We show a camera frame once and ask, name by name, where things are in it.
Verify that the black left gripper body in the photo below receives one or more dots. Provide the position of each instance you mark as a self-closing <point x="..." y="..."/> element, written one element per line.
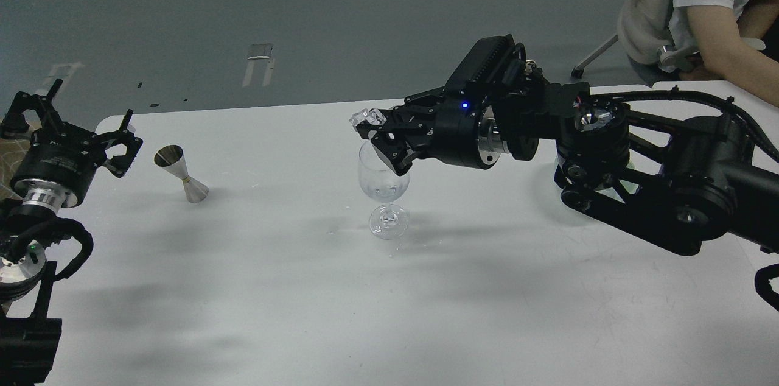
<point x="64" y="164"/>

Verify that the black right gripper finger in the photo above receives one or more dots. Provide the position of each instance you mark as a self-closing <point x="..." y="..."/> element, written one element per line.
<point x="399" y="148"/>
<point x="417" y="112"/>

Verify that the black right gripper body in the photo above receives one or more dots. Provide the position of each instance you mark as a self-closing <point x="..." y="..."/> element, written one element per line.
<point x="469" y="133"/>

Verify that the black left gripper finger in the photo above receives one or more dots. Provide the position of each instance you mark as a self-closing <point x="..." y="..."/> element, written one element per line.
<point x="118" y="165"/>
<point x="16" y="127"/>

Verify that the clear ice cube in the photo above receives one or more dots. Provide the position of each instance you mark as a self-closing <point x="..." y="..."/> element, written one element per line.
<point x="373" y="116"/>

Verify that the steel cocktail jigger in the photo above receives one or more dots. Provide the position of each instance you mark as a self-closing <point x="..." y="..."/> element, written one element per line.
<point x="171" y="158"/>

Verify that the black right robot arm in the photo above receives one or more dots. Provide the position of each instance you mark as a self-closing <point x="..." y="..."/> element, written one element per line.
<point x="671" y="167"/>

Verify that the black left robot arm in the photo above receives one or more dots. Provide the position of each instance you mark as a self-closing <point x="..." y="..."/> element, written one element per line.
<point x="40" y="248"/>

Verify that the clear wine glass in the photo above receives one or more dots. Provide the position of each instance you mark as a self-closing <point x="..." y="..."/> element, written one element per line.
<point x="377" y="181"/>

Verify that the metal floor plate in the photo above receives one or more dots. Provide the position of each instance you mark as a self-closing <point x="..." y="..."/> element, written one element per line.
<point x="260" y="52"/>

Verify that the beige office chair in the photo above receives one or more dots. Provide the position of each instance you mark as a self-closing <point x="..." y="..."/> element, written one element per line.
<point x="643" y="29"/>

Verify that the person in white shirt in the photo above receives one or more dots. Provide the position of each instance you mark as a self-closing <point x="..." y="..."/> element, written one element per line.
<point x="720" y="30"/>

